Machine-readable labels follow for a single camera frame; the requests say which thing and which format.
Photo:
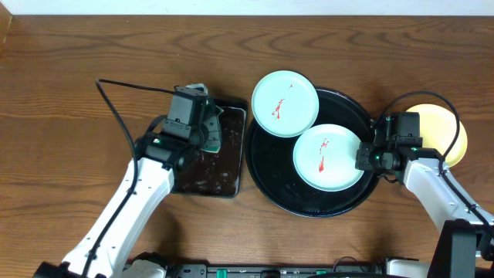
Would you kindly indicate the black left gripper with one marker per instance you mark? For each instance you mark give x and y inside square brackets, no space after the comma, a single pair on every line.
[212,129]

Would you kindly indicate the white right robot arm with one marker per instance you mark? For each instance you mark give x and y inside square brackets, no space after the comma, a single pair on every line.
[466,229]

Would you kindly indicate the green yellow sponge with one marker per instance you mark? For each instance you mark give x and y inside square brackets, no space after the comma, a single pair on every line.
[212,123]

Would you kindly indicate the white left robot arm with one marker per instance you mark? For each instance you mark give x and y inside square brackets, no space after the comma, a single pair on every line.
[163,150]

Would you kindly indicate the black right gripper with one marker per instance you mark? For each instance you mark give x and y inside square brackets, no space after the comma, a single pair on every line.
[363,160]

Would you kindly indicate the light green plate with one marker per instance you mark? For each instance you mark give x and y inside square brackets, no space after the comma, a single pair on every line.
[285,103]
[325,156]

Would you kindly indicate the black rectangular water tray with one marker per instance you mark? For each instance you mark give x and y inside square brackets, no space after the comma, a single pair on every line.
[218,174]

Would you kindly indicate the yellow plate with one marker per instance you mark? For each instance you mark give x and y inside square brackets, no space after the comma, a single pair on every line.
[437,128]

